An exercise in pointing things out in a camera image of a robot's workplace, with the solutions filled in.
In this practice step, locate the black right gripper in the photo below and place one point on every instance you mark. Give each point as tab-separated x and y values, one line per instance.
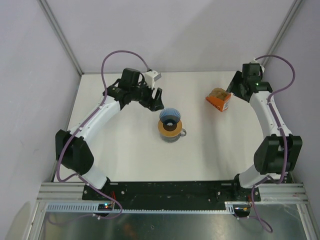
233	86

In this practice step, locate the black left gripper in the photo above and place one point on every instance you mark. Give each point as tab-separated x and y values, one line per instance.
152	104

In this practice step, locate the blue coffee dripper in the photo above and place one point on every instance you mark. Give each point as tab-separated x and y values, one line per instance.
170	116

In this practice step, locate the grey glass coffee server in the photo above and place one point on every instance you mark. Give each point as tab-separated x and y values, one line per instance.
173	139

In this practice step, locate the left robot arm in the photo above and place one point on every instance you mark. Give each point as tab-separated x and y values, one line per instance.
72	147

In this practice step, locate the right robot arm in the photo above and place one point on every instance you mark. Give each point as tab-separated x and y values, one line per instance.
278	153

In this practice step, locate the brown paper coffee filters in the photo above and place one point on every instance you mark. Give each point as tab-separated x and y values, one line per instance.
219	93

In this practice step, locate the orange coffee filter box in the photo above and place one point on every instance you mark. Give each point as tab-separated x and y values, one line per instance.
218	103

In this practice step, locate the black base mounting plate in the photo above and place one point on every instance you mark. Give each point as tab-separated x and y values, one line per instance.
174	195

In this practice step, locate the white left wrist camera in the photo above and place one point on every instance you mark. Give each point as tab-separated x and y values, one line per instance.
151	77

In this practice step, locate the right aluminium frame post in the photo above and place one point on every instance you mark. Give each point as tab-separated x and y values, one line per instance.
285	26

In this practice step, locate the aluminium frame post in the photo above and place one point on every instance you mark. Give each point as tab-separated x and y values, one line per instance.
53	22
285	26

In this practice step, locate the grey slotted cable duct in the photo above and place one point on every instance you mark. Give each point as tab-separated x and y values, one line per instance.
106	208

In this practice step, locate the left aluminium frame post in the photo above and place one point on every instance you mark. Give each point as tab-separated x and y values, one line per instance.
53	22

